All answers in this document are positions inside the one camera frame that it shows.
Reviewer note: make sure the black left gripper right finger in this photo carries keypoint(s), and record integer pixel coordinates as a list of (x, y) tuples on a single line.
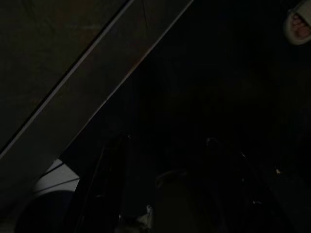
[(230, 194)]

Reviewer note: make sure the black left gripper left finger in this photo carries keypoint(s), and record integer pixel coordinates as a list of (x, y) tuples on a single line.
[(109, 189)]

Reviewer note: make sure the beige drawer front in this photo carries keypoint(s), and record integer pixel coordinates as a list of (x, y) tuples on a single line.
[(85, 97), (36, 48)]

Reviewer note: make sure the black floor mat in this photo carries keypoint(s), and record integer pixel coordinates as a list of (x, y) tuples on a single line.
[(218, 72)]

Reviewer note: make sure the white slipper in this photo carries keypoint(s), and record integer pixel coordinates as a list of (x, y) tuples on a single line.
[(289, 26)]

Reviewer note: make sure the bare person foot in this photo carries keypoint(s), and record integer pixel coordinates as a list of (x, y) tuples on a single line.
[(301, 26)]

